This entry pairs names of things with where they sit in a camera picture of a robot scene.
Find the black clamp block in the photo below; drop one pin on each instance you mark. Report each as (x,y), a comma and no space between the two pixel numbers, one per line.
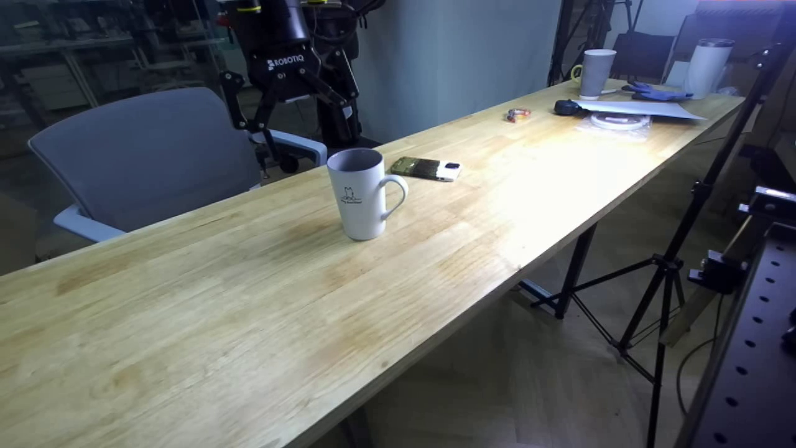
(717,273)

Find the black chair back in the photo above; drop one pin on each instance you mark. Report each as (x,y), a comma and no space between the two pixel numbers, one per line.
(643,56)

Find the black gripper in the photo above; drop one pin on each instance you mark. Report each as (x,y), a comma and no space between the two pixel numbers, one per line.
(284,57)

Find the black computer mouse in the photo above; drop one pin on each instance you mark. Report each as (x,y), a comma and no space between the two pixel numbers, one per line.
(566,108)

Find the white ceramic mug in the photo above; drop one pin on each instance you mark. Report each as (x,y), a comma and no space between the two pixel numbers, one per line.
(359,207)

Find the black table leg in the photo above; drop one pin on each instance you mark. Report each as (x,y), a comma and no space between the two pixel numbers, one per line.
(575,270)

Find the black tripod stand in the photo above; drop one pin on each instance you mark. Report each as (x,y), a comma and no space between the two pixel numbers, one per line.
(665,270)

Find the grey office chair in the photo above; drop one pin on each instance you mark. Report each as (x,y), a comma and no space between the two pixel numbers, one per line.
(150,158)

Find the glass office partition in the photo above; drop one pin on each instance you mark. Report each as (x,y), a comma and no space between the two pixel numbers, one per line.
(101,50)

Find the silver flat laptop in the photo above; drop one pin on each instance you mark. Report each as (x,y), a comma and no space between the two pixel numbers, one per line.
(643,109)

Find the black silver device box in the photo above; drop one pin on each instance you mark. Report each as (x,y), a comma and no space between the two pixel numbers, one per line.
(770,203)

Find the white round dish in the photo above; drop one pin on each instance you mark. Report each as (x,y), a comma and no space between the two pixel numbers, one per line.
(620,126)

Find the black perforated breadboard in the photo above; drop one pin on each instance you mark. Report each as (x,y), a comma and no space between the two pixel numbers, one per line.
(747,373)

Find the green gold flat device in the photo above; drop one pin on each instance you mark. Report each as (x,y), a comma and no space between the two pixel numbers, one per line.
(418,168)

